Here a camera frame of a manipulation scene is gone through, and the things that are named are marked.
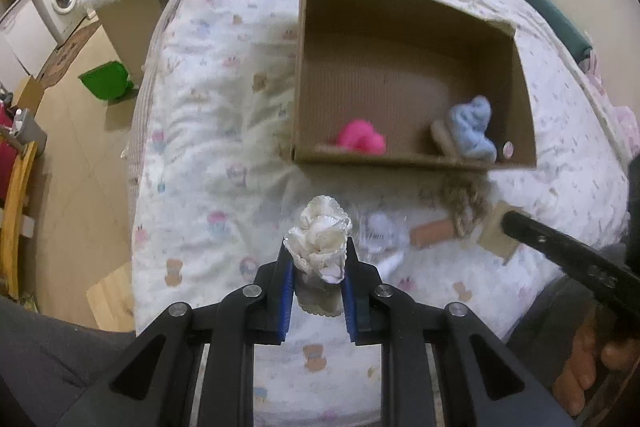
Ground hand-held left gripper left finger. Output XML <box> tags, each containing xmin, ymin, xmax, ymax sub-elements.
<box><xmin>55</xmin><ymin>247</ymin><xmax>294</xmax><ymax>427</ymax></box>

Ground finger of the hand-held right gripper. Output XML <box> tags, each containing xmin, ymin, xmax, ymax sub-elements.
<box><xmin>501</xmin><ymin>210</ymin><xmax>640</xmax><ymax>340</ymax></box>

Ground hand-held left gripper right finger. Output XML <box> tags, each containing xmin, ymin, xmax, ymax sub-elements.
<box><xmin>341</xmin><ymin>238</ymin><xmax>577</xmax><ymax>427</ymax></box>

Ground cream lace-trimmed sock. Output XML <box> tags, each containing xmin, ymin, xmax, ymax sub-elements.
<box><xmin>283</xmin><ymin>195</ymin><xmax>353</xmax><ymax>319</ymax></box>

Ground brown cardboard box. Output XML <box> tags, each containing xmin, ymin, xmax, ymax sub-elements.
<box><xmin>291</xmin><ymin>0</ymin><xmax>538</xmax><ymax>172</ymax></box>

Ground person's right hand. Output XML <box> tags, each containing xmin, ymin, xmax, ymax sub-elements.
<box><xmin>552</xmin><ymin>307</ymin><xmax>640</xmax><ymax>415</ymax></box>

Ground small cardboard piece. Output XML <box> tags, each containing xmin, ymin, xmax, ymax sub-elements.
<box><xmin>480</xmin><ymin>202</ymin><xmax>525</xmax><ymax>266</ymax></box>

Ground person's grey trouser leg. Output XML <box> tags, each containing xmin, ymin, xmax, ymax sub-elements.
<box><xmin>0</xmin><ymin>296</ymin><xmax>138</xmax><ymax>427</ymax></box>
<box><xmin>505</xmin><ymin>274</ymin><xmax>601</xmax><ymax>360</ymax></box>

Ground white plastic wrapper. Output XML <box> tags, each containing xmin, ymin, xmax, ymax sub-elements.
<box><xmin>361</xmin><ymin>213</ymin><xmax>408</xmax><ymax>275</ymax></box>

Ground orange tube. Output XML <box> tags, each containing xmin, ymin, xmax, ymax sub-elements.
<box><xmin>409</xmin><ymin>219</ymin><xmax>457</xmax><ymax>249</ymax></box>

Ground beige knitted cloth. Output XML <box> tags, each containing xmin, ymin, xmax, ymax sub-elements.
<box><xmin>425</xmin><ymin>172</ymin><xmax>493</xmax><ymax>239</ymax></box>

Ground light blue sock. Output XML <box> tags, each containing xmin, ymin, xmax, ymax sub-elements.
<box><xmin>446</xmin><ymin>95</ymin><xmax>499</xmax><ymax>166</ymax></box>

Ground pink fluffy sock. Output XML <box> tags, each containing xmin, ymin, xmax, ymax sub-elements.
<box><xmin>327</xmin><ymin>119</ymin><xmax>388</xmax><ymax>156</ymax></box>

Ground white printed bed quilt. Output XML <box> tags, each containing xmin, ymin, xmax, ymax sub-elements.
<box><xmin>122</xmin><ymin>0</ymin><xmax>632</xmax><ymax>427</ymax></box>

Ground wooden board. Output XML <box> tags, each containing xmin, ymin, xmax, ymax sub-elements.
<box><xmin>86</xmin><ymin>261</ymin><xmax>137</xmax><ymax>334</ymax></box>

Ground green plastic dustpan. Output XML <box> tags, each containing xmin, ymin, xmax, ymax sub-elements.
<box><xmin>78</xmin><ymin>61</ymin><xmax>138</xmax><ymax>102</ymax></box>

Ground tall cardboard box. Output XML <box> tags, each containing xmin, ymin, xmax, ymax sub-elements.
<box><xmin>99</xmin><ymin>0</ymin><xmax>168</xmax><ymax>80</ymax></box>

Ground patterned floor rug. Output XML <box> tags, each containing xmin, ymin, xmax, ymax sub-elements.
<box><xmin>37</xmin><ymin>19</ymin><xmax>103</xmax><ymax>88</ymax></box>

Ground white cabinet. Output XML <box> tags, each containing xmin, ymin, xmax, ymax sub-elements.
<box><xmin>0</xmin><ymin>0</ymin><xmax>57</xmax><ymax>76</ymax></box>

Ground white washing machine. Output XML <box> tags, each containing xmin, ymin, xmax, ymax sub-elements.
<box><xmin>28</xmin><ymin>0</ymin><xmax>90</xmax><ymax>45</ymax></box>

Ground yellow wooden frame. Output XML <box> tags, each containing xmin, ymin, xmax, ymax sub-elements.
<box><xmin>0</xmin><ymin>127</ymin><xmax>40</xmax><ymax>300</ymax></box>

